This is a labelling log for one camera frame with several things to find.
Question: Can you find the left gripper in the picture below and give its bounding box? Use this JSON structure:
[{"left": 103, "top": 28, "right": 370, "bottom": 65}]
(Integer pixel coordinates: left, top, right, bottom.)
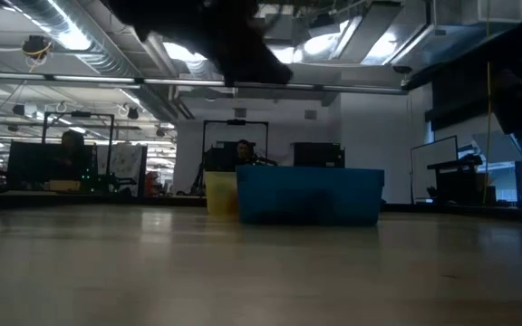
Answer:
[{"left": 215, "top": 0, "right": 295, "bottom": 88}]

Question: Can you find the ceiling light panel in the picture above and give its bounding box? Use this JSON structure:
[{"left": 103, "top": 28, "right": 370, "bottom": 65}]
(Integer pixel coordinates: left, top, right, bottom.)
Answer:
[{"left": 267, "top": 43, "right": 296, "bottom": 65}]

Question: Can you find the black soffit beam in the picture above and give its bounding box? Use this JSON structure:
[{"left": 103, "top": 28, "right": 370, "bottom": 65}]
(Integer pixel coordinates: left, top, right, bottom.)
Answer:
[{"left": 405, "top": 8, "right": 522, "bottom": 133}]

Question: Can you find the person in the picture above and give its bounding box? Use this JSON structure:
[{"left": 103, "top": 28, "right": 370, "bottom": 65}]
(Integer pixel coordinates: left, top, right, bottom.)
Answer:
[
  {"left": 56, "top": 129, "right": 88, "bottom": 182},
  {"left": 235, "top": 139, "right": 279, "bottom": 167}
]

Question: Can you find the black desk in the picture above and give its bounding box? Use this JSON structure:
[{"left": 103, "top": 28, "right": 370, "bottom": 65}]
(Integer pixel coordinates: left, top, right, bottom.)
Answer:
[{"left": 426, "top": 153, "right": 498, "bottom": 205}]

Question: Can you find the whiteboard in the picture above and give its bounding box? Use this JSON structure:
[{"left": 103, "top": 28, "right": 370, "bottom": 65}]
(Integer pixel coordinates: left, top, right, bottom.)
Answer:
[{"left": 410, "top": 134, "right": 459, "bottom": 201}]

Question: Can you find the yellow plastic bin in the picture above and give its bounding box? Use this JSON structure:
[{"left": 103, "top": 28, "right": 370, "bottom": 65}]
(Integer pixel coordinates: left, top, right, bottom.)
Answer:
[{"left": 203, "top": 170, "right": 239, "bottom": 216}]

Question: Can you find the blue plastic bin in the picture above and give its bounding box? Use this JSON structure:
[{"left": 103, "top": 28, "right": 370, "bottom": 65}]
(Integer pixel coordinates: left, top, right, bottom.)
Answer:
[{"left": 235, "top": 164, "right": 386, "bottom": 227}]

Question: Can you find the white sheet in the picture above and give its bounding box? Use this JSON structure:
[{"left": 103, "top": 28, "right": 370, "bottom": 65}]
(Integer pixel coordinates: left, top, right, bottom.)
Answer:
[{"left": 95, "top": 142, "right": 147, "bottom": 197}]

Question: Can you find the long ceiling pipe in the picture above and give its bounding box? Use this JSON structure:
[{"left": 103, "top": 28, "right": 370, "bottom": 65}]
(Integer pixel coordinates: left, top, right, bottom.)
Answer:
[{"left": 0, "top": 70, "right": 410, "bottom": 95}]

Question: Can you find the pale yellow box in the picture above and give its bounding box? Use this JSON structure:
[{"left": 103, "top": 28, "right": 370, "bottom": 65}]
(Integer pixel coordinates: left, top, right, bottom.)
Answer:
[{"left": 47, "top": 179, "right": 82, "bottom": 193}]

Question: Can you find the dark screen panel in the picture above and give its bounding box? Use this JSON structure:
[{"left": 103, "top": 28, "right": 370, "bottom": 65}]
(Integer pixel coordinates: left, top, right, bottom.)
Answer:
[{"left": 5, "top": 139, "right": 95, "bottom": 191}]

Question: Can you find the black frame station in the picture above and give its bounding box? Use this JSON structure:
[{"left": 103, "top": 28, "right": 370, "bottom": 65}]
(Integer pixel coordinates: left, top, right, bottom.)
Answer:
[
  {"left": 201, "top": 119, "right": 270, "bottom": 173},
  {"left": 42, "top": 110, "right": 116, "bottom": 191}
]

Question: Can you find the silver rectangular ceiling duct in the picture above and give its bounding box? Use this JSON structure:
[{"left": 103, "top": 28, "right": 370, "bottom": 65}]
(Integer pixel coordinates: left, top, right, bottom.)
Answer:
[{"left": 295, "top": 0, "right": 522, "bottom": 67}]

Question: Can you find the silver spiral ceiling duct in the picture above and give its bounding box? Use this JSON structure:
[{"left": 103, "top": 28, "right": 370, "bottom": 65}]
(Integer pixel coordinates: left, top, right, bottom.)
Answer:
[{"left": 6, "top": 0, "right": 197, "bottom": 122}]

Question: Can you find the yellow black cable reel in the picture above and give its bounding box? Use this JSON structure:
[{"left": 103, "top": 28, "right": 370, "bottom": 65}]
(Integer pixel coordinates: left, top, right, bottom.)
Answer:
[{"left": 21, "top": 34, "right": 54, "bottom": 61}]

